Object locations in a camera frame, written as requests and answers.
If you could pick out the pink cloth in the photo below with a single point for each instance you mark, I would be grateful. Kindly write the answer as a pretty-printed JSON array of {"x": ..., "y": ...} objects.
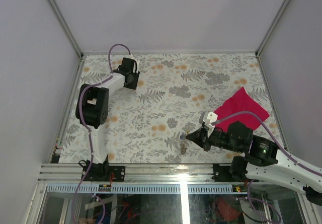
[{"x": 241, "y": 101}]

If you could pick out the silver keyring bunch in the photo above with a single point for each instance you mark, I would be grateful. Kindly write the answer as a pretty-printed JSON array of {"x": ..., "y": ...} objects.
[{"x": 183, "y": 146}]

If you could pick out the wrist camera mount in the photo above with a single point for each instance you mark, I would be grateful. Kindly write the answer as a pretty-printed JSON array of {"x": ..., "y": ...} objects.
[
  {"x": 207, "y": 119},
  {"x": 136, "y": 64}
]

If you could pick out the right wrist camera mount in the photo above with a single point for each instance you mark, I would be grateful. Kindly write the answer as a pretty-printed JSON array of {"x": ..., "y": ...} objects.
[{"x": 207, "y": 119}]

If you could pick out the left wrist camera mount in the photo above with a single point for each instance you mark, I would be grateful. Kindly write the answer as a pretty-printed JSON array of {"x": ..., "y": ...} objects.
[{"x": 136, "y": 64}]

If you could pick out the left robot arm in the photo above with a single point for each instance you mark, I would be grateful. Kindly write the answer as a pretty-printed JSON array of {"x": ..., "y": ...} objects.
[{"x": 92, "y": 111}]

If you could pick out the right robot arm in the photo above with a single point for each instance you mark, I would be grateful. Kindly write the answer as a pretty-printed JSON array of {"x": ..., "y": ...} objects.
[{"x": 262, "y": 159}]

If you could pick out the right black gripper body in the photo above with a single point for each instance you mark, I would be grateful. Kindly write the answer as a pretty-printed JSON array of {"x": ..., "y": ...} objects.
[{"x": 208, "y": 142}]

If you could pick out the aluminium front rail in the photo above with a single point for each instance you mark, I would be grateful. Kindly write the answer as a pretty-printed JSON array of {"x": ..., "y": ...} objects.
[{"x": 134, "y": 173}]

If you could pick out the slotted cable duct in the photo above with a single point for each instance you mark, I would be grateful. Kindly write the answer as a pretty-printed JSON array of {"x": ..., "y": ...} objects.
[{"x": 142, "y": 189}]

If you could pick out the floral table mat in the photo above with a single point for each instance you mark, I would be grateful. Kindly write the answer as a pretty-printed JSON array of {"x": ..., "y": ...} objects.
[{"x": 144, "y": 125}]

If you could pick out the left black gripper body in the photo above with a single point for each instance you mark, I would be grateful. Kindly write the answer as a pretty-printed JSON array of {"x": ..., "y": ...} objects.
[{"x": 131, "y": 85}]

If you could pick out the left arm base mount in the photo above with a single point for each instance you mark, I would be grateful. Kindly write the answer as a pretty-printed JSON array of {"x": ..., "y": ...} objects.
[{"x": 112, "y": 174}]

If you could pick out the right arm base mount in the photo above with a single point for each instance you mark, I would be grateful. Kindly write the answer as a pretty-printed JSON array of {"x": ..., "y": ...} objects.
[{"x": 229, "y": 173}]

